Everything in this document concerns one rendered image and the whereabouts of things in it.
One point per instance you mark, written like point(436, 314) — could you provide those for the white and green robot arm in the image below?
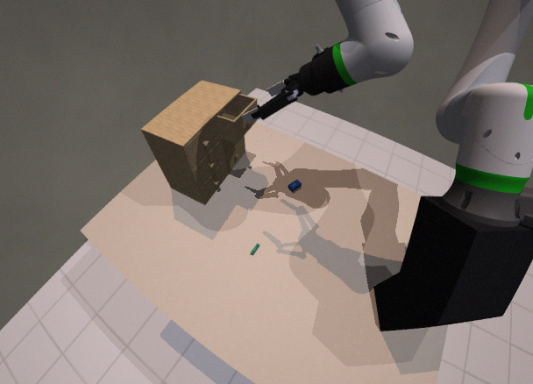
point(494, 121)

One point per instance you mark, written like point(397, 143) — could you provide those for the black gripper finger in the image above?
point(276, 89)
point(277, 103)

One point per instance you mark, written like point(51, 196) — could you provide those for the brown wooden drawer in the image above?
point(198, 146)
point(204, 169)
point(226, 146)
point(234, 155)
point(231, 125)
point(212, 183)

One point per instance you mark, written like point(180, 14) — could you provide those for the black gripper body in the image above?
point(307, 82)

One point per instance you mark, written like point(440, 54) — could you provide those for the small brown wooden chest of drawers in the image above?
point(170, 131)

